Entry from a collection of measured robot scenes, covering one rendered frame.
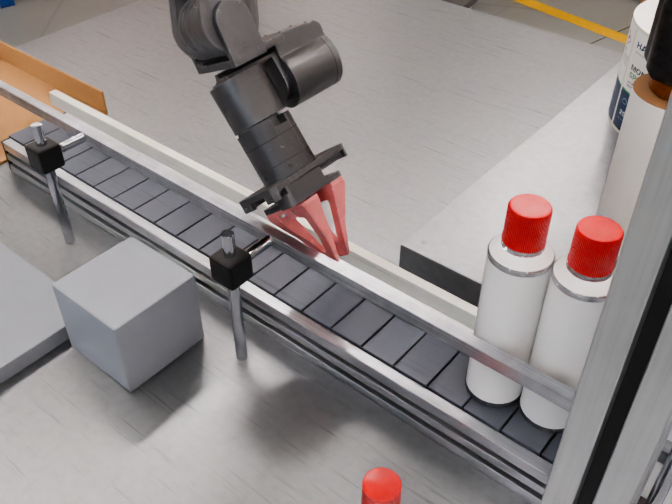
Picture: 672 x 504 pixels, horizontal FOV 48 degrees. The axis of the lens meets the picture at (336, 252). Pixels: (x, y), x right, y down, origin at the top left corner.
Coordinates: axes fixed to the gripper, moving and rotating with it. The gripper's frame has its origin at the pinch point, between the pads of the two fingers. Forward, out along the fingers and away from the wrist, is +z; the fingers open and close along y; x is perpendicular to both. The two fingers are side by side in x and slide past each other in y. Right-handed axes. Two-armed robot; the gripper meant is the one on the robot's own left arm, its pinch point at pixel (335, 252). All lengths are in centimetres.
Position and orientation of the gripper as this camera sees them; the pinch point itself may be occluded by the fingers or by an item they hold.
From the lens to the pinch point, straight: 74.9
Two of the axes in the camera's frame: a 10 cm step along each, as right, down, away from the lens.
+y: 6.5, -5.0, 5.8
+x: -5.9, 1.6, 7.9
